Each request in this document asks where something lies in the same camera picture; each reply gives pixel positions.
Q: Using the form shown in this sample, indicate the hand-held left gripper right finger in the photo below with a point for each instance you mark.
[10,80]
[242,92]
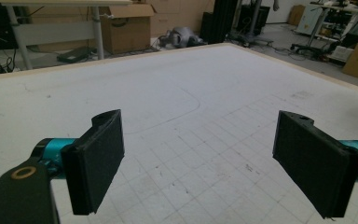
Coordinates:
[313,161]

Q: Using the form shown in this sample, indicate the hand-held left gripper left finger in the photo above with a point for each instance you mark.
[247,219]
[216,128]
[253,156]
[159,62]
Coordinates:
[96,161]

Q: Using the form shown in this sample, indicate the white grid mat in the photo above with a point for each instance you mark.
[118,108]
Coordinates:
[167,93]

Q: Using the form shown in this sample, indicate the black flat device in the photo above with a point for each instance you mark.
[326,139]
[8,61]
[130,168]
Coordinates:
[76,54]

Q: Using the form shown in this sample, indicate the open brown cardboard box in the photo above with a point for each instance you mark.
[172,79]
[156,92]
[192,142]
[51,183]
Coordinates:
[124,34]

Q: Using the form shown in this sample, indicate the white desk with black base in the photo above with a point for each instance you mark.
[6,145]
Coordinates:
[317,28]

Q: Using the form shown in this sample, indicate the white cabinet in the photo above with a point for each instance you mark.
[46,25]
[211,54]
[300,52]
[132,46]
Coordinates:
[307,18]

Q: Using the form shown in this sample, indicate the small brown cardboard box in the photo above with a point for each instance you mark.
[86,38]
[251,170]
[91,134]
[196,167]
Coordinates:
[296,15]

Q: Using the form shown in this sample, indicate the grey headset device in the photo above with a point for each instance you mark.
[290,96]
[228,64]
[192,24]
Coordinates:
[183,37]

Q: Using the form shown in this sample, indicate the black cabinet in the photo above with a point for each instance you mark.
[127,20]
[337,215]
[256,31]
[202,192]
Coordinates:
[261,18]

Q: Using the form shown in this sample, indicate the large beige cardboard box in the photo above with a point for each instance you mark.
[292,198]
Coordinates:
[180,15]

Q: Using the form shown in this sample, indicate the white metal desk frame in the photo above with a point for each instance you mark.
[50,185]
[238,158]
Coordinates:
[56,32]

